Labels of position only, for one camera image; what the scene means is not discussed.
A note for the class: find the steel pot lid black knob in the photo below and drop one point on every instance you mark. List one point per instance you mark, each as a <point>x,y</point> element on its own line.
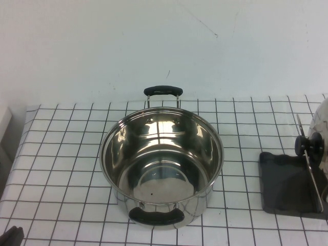
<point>319,120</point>

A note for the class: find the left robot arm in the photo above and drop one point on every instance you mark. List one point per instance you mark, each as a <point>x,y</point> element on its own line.
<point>11,237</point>

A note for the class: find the stainless steel cooking pot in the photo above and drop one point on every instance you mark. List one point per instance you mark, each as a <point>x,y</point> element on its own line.
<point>164,164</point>

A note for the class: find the white black grid tablecloth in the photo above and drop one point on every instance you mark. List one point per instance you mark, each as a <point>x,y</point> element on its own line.
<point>51,166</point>

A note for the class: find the beige box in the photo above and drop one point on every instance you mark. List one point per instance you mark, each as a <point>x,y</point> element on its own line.
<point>5,128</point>

